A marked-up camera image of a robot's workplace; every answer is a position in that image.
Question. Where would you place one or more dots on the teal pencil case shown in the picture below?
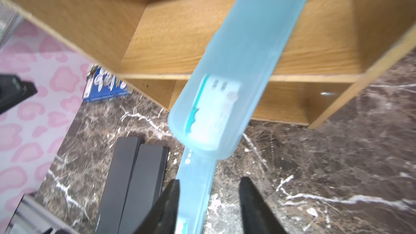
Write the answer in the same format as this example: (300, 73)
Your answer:
(219, 99)
(196, 173)

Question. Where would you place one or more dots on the aluminium front rail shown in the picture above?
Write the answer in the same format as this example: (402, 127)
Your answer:
(32, 218)

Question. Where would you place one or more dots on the black pencil case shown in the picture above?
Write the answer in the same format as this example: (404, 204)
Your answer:
(117, 185)
(145, 186)

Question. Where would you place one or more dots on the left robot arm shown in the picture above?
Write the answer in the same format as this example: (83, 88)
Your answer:
(14, 91)

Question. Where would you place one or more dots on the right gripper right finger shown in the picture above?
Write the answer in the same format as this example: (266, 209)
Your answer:
(257, 217)

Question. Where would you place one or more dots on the blue comic book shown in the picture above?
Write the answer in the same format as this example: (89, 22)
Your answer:
(102, 85)

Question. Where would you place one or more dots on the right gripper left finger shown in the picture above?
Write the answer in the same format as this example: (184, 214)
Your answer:
(162, 218)

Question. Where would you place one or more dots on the wooden three-tier shelf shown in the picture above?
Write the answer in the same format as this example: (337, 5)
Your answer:
(337, 48)

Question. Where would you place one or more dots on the white mesh side basket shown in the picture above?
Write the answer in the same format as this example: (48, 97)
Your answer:
(10, 21)

